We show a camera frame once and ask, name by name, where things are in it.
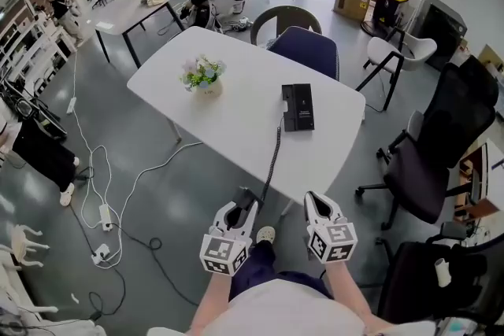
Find person's right forearm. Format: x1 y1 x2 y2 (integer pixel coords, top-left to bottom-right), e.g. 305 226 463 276
324 261 385 331

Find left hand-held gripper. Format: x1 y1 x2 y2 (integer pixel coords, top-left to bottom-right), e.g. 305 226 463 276
199 201 260 278

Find person's navy trousers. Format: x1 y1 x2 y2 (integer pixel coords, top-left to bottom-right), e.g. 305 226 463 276
228 241 334 302

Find black floor cable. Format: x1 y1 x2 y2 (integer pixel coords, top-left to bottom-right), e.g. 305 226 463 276
68 203 198 318

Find person's white shoe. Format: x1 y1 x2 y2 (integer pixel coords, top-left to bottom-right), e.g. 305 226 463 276
255 225 276 246

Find grey backpack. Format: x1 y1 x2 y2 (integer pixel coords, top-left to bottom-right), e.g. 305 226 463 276
188 3 222 31

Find olive round-back chair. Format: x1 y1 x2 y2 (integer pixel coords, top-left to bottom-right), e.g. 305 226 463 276
250 5 324 48

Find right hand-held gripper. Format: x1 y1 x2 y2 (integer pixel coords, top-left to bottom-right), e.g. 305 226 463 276
303 190 359 265

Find black metal cabinet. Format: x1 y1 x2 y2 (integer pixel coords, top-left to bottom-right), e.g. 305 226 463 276
416 0 469 72

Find white paper roll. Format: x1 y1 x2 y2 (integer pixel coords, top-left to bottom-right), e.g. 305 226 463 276
434 257 453 288

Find white flower pot plant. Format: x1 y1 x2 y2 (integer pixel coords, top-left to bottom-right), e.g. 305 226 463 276
180 54 228 99

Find white carved furniture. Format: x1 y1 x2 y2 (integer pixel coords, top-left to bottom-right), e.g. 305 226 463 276
0 223 60 336

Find white shelving unit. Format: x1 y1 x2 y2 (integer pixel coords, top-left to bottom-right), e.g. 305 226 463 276
0 0 79 91

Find black telephone handset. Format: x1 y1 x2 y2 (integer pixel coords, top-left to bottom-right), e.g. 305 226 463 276
232 186 264 227

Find grey table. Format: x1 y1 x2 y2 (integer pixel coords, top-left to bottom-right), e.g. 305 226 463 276
87 0 187 68

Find black mesh office chair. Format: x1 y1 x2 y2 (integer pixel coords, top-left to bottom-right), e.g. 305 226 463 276
354 54 501 231

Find yellow cardboard box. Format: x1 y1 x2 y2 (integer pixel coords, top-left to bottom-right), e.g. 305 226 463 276
477 43 504 72

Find black coiled phone cord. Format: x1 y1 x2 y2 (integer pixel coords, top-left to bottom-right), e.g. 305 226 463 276
258 116 285 205

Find black fabric office chair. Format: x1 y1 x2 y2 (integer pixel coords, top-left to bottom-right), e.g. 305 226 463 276
376 221 504 327

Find navy blue chair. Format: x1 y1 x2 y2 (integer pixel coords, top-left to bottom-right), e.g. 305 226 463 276
267 25 341 82

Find person's left forearm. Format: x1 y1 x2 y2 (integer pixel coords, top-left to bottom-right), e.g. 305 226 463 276
188 269 234 334

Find white box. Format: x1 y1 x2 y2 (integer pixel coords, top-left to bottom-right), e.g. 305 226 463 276
470 137 504 212

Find white shell chair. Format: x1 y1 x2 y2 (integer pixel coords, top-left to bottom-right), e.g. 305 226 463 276
355 28 439 112

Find person's white shirt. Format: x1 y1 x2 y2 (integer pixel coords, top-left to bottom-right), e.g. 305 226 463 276
146 279 439 336

